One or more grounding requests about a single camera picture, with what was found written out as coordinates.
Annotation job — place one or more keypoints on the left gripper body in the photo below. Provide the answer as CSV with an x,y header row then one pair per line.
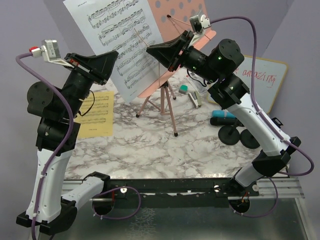
x,y
82,68

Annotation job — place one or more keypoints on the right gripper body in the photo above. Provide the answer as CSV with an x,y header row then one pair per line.
x,y
179,58

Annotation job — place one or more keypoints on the pink music stand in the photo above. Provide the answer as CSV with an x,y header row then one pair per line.
x,y
162,83

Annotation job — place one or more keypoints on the white sheet music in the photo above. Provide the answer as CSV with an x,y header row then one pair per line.
x,y
125,26

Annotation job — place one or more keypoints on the yellow sheet music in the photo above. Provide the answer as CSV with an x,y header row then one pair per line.
x,y
96,115

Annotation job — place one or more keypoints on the black microphone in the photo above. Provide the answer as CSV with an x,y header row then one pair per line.
x,y
219,121

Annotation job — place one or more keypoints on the blue toy microphone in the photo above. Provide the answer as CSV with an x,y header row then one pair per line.
x,y
222,114

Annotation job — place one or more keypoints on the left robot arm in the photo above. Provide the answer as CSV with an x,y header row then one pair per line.
x,y
49,210

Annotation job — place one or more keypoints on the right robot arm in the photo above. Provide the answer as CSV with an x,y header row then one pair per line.
x,y
232,94

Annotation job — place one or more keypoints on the green whiteboard eraser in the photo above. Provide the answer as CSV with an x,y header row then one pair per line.
x,y
183,89

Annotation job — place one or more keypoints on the packaged item flat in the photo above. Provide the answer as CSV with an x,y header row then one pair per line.
x,y
197,82

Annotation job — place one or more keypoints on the white stapler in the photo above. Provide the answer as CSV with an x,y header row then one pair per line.
x,y
195,99

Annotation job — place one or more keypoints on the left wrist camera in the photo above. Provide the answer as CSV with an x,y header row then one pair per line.
x,y
51,53

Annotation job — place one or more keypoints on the small whiteboard yellow frame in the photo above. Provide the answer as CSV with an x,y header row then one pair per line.
x,y
268,79

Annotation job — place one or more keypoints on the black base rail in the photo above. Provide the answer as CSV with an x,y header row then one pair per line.
x,y
175,192

